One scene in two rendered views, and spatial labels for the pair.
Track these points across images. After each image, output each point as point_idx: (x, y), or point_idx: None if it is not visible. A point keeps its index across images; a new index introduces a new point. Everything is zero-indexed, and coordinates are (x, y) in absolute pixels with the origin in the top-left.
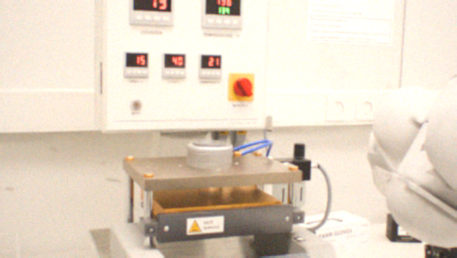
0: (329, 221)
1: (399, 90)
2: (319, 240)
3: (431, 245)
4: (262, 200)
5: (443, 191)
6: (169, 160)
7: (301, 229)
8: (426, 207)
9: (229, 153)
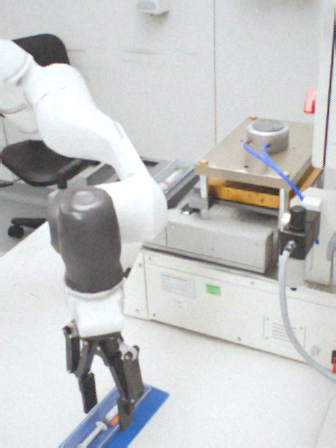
0: None
1: (65, 64)
2: (173, 218)
3: (129, 346)
4: (218, 178)
5: None
6: (304, 137)
7: (205, 225)
8: None
9: (248, 135)
